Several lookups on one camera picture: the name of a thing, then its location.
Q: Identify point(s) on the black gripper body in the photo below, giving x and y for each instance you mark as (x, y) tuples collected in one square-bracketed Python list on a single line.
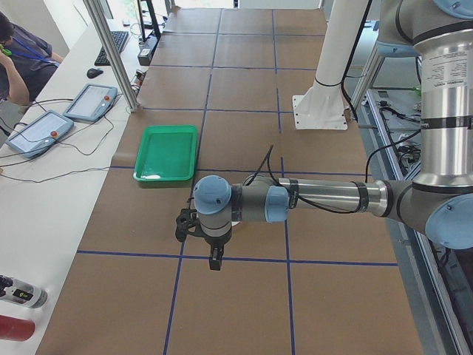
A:
[(215, 242)]

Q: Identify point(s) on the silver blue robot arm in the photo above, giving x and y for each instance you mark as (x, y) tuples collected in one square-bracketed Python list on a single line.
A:
[(437, 202)]

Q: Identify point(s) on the green plastic tray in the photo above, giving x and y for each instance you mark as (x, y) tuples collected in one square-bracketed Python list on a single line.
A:
[(167, 154)]

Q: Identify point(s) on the far teach pendant tablet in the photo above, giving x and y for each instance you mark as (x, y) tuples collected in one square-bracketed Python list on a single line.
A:
[(91, 103)]

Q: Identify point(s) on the teach pendant tablet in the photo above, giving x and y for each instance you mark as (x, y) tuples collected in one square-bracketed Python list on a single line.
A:
[(91, 103), (37, 137)]

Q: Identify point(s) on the black computer mouse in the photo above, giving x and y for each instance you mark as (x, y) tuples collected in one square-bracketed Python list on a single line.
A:
[(93, 73)]

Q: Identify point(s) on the near teach pendant tablet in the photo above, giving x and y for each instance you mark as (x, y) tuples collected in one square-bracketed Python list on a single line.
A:
[(37, 137)]

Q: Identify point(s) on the clear water bottle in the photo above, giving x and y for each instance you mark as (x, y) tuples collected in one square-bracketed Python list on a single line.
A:
[(21, 293)]

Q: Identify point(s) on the red cylinder bottle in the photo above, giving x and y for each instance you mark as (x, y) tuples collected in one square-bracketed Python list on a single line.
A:
[(16, 329)]

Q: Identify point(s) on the seated person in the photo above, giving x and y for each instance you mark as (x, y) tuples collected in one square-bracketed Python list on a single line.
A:
[(32, 64)]

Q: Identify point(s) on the green phone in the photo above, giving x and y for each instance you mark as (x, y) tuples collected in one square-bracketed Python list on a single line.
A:
[(5, 51)]

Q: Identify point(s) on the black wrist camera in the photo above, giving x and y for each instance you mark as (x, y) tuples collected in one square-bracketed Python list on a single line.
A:
[(215, 257)]

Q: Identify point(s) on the white pedestal base plate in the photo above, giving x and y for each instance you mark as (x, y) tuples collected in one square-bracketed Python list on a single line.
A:
[(319, 108)]

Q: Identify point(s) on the aluminium frame post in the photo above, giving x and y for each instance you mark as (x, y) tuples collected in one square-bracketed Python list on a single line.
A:
[(100, 23)]

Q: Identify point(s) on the white pedestal column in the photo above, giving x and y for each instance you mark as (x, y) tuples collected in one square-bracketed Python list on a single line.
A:
[(346, 21)]

